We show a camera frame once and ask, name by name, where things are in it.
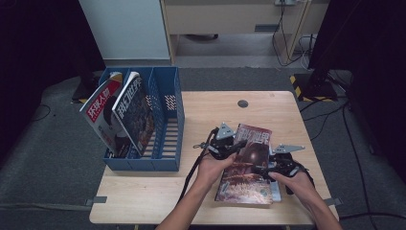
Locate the beige wooden desk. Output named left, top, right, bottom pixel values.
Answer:
left=159, top=0, right=329, bottom=65

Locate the long black floor cable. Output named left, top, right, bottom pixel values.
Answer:
left=342, top=102, right=406, bottom=221

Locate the dark blue illustrated magazine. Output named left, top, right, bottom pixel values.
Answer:
left=111, top=71, right=157, bottom=157

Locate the person's right hand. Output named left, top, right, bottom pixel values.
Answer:
left=268, top=171, right=315, bottom=209

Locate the thin black floor cable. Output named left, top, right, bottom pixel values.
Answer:
left=32, top=103, right=52, bottom=123

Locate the person's left hand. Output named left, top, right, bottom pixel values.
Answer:
left=195, top=152, right=237, bottom=190

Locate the grey tape strip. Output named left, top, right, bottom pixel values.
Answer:
left=84, top=195, right=108, bottom=207
left=322, top=196, right=343, bottom=207

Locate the red brown illustrated magazine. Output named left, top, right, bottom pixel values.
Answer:
left=214, top=124, right=274, bottom=205

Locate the grey portrait magazine red banner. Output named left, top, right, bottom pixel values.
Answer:
left=79, top=71, right=132, bottom=159

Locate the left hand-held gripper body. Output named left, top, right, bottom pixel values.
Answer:
left=205, top=122, right=238, bottom=161

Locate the white cable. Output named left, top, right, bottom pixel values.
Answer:
left=298, top=34, right=316, bottom=70

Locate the blue plastic file rack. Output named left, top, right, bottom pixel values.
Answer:
left=98, top=65, right=186, bottom=173

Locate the white snow scene magazine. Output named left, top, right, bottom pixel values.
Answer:
left=267, top=143, right=282, bottom=203

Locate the black curtain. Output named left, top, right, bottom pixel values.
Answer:
left=0, top=0, right=106, bottom=161
left=307, top=0, right=406, bottom=183

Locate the white partition panel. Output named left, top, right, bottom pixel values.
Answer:
left=78, top=0, right=171, bottom=61

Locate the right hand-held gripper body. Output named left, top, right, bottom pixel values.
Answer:
left=269, top=144, right=305, bottom=176

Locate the hanging black cable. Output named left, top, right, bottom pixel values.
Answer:
left=271, top=2, right=315, bottom=68

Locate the short black floor cable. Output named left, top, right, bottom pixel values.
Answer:
left=300, top=99, right=348, bottom=123

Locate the right hand-held gripper cable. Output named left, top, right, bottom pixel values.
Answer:
left=286, top=159, right=316, bottom=196

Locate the black stand with striped base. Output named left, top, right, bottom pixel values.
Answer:
left=289, top=47, right=339, bottom=104
left=70, top=71, right=104, bottom=104

